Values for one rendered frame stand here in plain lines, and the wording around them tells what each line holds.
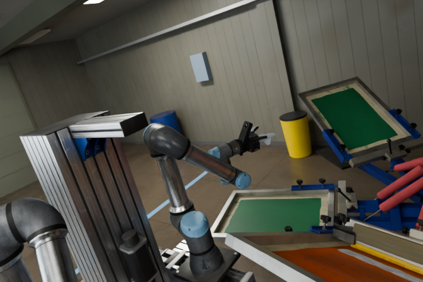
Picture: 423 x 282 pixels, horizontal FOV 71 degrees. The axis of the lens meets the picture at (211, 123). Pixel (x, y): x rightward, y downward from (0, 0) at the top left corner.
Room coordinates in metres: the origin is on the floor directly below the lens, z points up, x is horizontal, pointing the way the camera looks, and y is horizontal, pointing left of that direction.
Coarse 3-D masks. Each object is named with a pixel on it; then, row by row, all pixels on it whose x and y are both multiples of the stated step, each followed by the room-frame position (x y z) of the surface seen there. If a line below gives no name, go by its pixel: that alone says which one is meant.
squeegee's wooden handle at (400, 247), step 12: (360, 228) 1.07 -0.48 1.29; (372, 228) 1.04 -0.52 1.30; (360, 240) 1.04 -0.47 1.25; (372, 240) 1.01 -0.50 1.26; (384, 240) 0.98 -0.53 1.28; (396, 240) 0.95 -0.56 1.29; (408, 240) 0.93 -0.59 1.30; (396, 252) 0.93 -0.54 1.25; (408, 252) 0.90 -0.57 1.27; (420, 252) 0.88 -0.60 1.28
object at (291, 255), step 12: (276, 252) 0.86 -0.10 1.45; (288, 252) 0.88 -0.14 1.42; (300, 252) 0.90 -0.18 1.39; (312, 252) 0.92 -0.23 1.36; (324, 252) 0.94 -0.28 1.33; (336, 252) 0.97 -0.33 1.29; (360, 252) 1.02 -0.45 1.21; (300, 264) 0.78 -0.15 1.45; (312, 264) 0.80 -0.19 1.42; (396, 264) 0.94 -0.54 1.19; (324, 276) 0.72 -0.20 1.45; (336, 276) 0.73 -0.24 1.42
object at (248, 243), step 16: (240, 240) 0.82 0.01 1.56; (256, 240) 0.90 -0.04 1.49; (272, 240) 0.94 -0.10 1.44; (288, 240) 0.98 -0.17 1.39; (304, 240) 1.03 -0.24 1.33; (320, 240) 1.08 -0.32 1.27; (336, 240) 1.14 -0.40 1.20; (256, 256) 0.76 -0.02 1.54; (272, 256) 0.72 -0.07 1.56; (272, 272) 0.70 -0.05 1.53; (288, 272) 0.66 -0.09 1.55; (304, 272) 0.64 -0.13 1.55
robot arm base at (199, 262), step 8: (216, 248) 1.14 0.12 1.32; (192, 256) 1.11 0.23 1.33; (200, 256) 1.09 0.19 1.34; (208, 256) 1.10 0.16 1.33; (216, 256) 1.11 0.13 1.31; (192, 264) 1.11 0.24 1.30; (200, 264) 1.09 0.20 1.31; (208, 264) 1.09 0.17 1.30; (216, 264) 1.09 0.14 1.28; (200, 272) 1.08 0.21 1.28; (208, 272) 1.08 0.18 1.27
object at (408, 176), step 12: (396, 168) 1.74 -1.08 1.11; (408, 168) 1.64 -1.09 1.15; (420, 168) 1.48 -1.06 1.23; (396, 180) 1.55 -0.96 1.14; (408, 180) 1.50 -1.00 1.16; (420, 180) 1.38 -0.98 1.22; (384, 192) 1.56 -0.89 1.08; (408, 192) 1.40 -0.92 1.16; (384, 204) 1.46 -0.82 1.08; (396, 204) 1.43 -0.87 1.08; (420, 216) 1.22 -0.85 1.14
